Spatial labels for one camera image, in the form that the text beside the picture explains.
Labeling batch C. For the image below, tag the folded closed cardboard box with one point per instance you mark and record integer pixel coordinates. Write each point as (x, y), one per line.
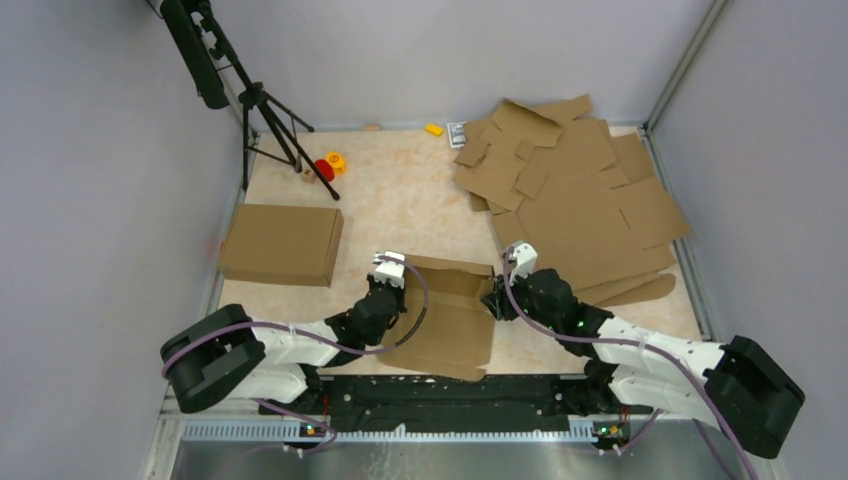
(282, 245)

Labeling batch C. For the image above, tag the small wooden cube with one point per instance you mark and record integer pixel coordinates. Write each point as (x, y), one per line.
(308, 176)

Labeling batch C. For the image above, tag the orange round toy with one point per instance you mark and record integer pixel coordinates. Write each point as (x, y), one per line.
(337, 162)

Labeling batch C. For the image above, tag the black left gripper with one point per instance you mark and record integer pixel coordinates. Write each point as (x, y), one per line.
(399, 292)

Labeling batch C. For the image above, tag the cardboard box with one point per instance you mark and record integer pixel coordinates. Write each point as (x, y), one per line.
(455, 337)
(282, 245)

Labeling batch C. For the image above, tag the yellow block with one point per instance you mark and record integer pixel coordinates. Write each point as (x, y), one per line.
(434, 129)

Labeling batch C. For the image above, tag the aluminium frame rail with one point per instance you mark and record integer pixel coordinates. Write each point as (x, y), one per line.
(244, 438)

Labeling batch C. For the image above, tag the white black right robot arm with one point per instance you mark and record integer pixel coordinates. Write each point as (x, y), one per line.
(735, 386)

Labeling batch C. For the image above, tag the playing card box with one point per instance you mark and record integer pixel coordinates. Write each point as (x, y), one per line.
(456, 134)

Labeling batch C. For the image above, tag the cardboard sheet pile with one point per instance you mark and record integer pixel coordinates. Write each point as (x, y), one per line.
(589, 202)

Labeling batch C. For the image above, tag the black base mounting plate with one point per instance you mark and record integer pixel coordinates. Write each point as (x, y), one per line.
(424, 404)

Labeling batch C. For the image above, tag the black camera tripod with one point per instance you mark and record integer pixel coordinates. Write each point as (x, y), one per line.
(207, 52)

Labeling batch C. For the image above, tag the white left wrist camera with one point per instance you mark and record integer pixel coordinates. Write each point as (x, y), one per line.
(390, 269)

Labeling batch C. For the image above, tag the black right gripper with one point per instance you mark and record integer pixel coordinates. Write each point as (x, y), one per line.
(499, 301)

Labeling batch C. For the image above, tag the red round toy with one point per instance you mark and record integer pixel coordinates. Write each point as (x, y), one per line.
(325, 169)

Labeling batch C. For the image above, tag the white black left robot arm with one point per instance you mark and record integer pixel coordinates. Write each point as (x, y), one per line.
(228, 354)

